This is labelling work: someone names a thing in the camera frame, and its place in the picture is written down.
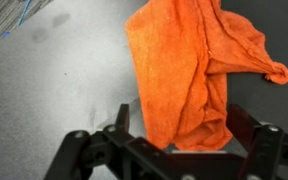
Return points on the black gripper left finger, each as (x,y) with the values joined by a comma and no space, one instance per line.
(84,153)

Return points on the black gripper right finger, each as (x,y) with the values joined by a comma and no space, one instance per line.
(267,150)

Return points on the orange towel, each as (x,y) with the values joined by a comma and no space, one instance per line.
(177,66)

